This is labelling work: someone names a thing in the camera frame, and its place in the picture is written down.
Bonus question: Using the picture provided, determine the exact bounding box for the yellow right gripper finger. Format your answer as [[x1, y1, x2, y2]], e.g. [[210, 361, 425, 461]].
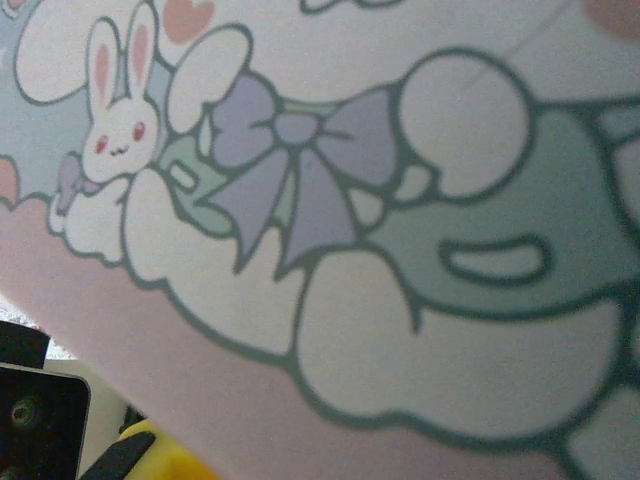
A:
[[82, 418, 221, 480]]

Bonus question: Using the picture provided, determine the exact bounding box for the blue cartoon bunny print card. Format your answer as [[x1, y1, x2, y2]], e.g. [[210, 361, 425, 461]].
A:
[[0, 0, 640, 480]]

